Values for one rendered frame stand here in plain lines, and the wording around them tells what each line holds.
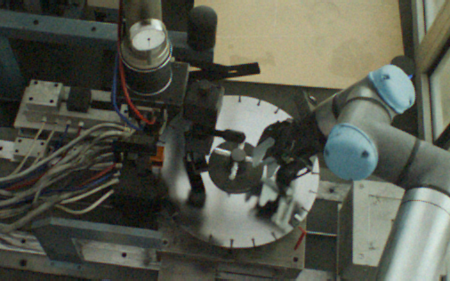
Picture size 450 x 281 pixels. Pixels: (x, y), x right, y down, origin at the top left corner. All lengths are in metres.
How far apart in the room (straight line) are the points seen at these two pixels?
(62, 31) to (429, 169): 0.76
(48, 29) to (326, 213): 0.72
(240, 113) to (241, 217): 0.23
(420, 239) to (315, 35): 0.94
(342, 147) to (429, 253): 0.18
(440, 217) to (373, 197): 0.47
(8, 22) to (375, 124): 0.78
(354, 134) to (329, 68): 0.76
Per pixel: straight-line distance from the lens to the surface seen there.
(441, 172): 0.90
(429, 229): 0.85
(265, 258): 1.28
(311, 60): 1.63
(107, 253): 1.37
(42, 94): 1.41
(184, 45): 1.26
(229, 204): 1.20
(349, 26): 1.73
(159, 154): 1.22
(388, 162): 0.90
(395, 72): 0.98
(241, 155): 1.19
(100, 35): 1.29
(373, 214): 1.31
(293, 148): 1.06
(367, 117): 0.92
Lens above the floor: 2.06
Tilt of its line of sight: 61 degrees down
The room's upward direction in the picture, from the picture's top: 4 degrees clockwise
